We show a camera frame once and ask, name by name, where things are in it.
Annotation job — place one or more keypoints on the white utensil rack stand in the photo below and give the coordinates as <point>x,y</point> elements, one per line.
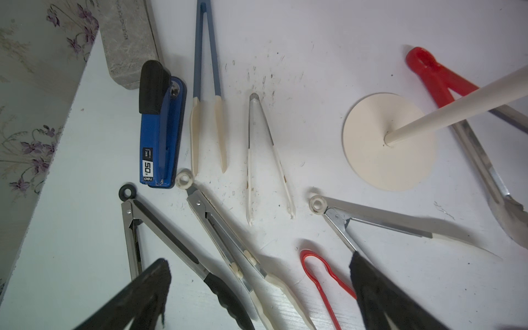
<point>389,142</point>

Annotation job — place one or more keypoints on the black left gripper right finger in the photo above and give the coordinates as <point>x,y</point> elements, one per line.
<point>383,305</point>

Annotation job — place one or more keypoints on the grey stone block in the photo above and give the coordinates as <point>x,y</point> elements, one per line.
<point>130,38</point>

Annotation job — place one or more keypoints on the black tipped steel tongs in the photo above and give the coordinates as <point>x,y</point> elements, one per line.
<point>135,213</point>

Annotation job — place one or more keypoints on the steel cream-tipped tongs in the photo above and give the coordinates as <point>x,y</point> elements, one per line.
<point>340,215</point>
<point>225,240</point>

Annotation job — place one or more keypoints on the steel cream-tipped tongs left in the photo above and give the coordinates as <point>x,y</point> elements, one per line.
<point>225,240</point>

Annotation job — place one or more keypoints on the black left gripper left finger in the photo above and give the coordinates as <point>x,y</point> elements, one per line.
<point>140,305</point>

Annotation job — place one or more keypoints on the steel cream-tipped tongs centre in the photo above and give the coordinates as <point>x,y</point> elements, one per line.
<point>340,215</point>

